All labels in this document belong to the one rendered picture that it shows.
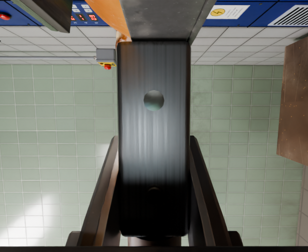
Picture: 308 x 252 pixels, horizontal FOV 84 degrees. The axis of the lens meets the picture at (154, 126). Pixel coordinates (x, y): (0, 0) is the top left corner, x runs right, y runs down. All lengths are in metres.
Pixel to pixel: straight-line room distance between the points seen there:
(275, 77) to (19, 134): 2.01
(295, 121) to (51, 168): 1.60
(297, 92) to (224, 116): 0.60
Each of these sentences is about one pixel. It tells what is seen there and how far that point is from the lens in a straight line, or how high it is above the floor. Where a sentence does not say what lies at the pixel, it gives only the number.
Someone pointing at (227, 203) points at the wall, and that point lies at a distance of 1.65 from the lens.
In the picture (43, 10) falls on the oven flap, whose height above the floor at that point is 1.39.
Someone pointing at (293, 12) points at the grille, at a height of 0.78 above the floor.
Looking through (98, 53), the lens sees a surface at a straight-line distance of 1.06.
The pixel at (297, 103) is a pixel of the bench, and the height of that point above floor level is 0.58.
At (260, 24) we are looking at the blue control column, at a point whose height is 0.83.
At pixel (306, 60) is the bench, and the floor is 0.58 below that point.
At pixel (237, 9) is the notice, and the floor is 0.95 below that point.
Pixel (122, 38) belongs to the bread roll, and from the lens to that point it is 0.17.
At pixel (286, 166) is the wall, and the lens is 1.76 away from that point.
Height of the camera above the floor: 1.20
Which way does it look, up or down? level
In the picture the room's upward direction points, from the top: 90 degrees counter-clockwise
